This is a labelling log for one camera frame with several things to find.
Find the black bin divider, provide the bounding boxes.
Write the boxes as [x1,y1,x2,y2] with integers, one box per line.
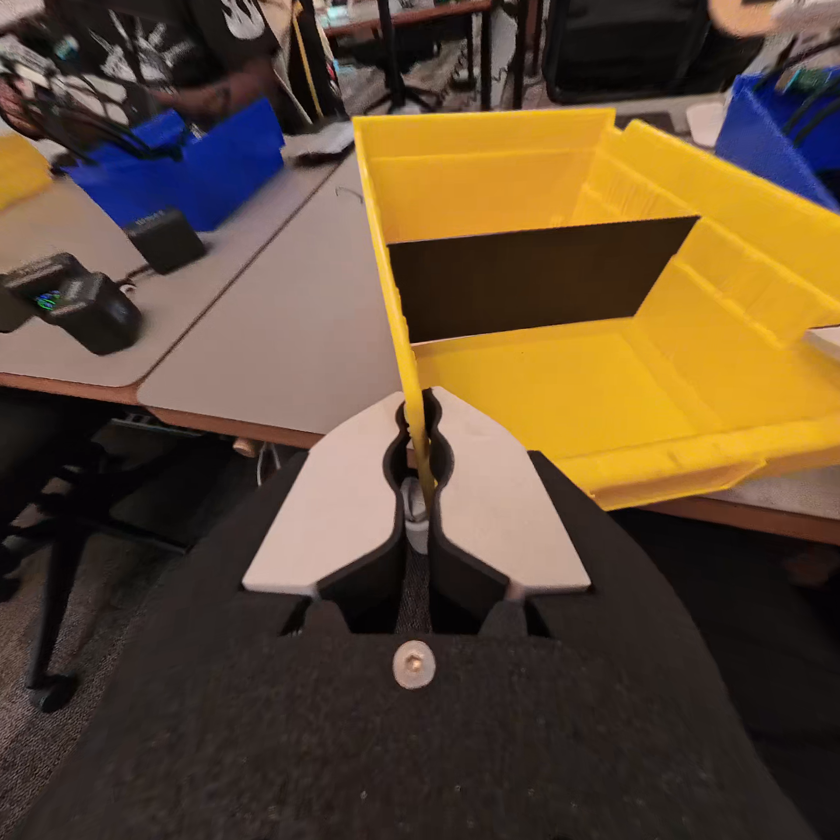
[387,215,702,344]

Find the black device green display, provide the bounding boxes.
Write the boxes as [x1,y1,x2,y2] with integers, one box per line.
[0,252,143,357]

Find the black office chair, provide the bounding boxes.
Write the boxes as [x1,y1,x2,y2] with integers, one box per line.
[541,0,750,106]

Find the grey desk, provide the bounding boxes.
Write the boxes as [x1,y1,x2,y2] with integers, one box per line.
[0,125,355,405]
[136,92,840,547]

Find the wooden work table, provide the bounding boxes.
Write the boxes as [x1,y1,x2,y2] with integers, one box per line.
[322,0,494,110]

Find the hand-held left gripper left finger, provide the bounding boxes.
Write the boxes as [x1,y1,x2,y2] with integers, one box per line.
[241,390,409,635]

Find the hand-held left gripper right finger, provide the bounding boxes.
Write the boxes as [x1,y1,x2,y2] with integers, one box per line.
[427,386,593,636]

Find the yellow plastic bin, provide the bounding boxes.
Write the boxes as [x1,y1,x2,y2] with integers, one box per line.
[352,108,840,513]
[0,134,55,212]

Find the blue plastic bin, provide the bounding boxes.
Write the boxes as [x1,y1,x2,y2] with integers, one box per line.
[714,72,840,212]
[66,98,287,235]

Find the person's dark clothing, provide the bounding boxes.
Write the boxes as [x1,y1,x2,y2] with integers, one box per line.
[610,508,840,840]

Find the black tripod pole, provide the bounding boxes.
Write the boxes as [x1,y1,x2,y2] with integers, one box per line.
[375,0,448,114]

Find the black power adapter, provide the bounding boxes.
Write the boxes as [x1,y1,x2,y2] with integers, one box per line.
[123,208,208,276]

